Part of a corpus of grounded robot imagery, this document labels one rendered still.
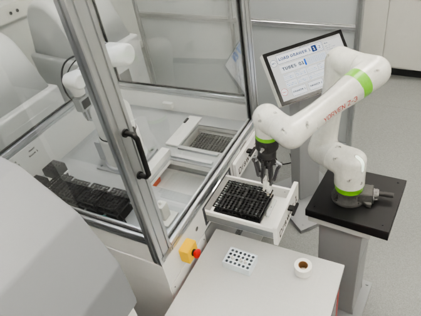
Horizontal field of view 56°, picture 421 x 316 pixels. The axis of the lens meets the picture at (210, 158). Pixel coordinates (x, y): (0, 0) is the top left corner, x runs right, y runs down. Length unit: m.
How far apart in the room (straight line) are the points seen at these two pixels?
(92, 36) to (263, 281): 1.12
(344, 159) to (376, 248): 1.15
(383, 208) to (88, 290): 1.39
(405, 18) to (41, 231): 3.92
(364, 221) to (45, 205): 1.36
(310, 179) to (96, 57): 2.09
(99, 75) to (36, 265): 0.52
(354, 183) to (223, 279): 0.69
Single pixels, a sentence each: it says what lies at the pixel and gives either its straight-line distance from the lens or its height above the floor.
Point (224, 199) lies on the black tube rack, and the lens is 1.79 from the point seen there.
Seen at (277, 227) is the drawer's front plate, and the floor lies 0.92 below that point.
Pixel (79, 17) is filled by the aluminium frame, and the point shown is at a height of 1.88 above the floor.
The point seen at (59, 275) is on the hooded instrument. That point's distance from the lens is 0.79.
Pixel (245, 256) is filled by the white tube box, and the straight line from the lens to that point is 1.70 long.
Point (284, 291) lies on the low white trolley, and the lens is 1.64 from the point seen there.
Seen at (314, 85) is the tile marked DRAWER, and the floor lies 1.00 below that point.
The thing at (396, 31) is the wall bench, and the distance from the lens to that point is 4.35.
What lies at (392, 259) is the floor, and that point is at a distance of 2.75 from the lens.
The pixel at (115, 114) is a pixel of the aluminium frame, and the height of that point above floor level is 1.60.
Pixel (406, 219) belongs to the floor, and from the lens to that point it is 2.99.
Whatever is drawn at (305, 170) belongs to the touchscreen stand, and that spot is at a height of 0.31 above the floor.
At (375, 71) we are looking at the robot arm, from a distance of 1.59.
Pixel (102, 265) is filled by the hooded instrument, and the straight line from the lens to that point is 0.84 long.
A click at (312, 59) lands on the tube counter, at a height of 1.11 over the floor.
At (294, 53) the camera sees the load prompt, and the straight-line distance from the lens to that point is 2.35.
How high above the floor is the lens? 2.15
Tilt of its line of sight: 38 degrees down
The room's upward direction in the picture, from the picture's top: 11 degrees counter-clockwise
